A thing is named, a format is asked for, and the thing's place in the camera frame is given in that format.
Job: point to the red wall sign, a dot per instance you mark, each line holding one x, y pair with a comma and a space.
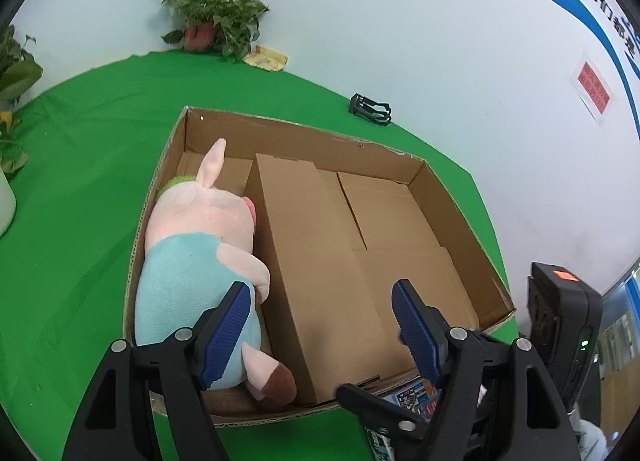
593, 88

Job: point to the black plastic bracket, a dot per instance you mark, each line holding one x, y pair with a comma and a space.
370, 109

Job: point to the yellow crumpled packet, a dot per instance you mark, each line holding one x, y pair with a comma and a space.
265, 59

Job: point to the potted pothos in red pot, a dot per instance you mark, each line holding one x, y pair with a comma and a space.
215, 1

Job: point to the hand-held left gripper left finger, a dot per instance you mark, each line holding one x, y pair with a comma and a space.
227, 336

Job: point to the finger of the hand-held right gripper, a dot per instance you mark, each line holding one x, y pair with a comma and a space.
390, 416

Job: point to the green and white carton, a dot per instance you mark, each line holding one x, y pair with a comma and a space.
380, 443

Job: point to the colorful printed box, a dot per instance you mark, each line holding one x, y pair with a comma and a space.
415, 394

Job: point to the pink pig plush toy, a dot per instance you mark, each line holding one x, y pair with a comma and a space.
190, 221

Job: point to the large cardboard box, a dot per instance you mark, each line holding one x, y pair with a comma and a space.
300, 136

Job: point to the tall brown carton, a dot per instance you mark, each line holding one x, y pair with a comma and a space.
310, 266

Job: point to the potted plant in white mug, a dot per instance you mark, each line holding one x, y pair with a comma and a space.
15, 71

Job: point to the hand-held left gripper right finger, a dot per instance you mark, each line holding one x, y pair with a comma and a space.
414, 331

